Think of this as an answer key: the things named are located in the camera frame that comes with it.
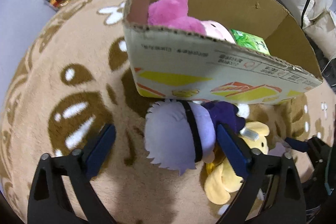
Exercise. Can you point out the lilac small pouch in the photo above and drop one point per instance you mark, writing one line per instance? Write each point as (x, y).
(279, 149)

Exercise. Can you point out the green tissue pack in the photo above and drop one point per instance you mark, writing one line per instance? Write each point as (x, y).
(250, 41)

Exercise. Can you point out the brown patterned blanket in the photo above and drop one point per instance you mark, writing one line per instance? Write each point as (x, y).
(74, 79)

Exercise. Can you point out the pink swirl roll plush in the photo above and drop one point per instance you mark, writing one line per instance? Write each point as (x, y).
(217, 31)

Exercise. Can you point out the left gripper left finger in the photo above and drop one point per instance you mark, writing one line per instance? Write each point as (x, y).
(48, 199)

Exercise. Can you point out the white haired doll plush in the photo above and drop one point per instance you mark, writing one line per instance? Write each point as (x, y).
(178, 134)

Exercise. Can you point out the pink bear plush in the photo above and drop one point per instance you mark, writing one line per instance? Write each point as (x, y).
(174, 14)

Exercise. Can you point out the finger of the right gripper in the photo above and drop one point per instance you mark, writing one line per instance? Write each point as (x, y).
(322, 157)

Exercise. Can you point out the cardboard box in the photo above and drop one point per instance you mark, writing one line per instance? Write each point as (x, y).
(238, 51)

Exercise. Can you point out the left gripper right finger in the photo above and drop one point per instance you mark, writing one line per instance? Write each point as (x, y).
(284, 201)

